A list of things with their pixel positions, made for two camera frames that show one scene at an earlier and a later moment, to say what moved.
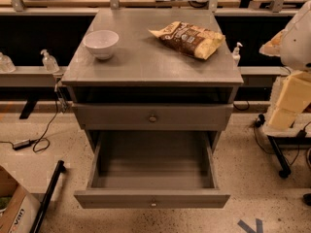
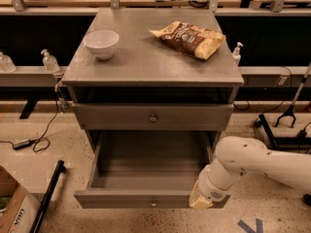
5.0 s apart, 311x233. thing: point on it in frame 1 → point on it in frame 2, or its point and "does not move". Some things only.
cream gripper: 297,46 → 210,190
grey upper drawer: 153,116 does not move
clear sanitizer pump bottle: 50,63 does not move
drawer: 154,170 does not move
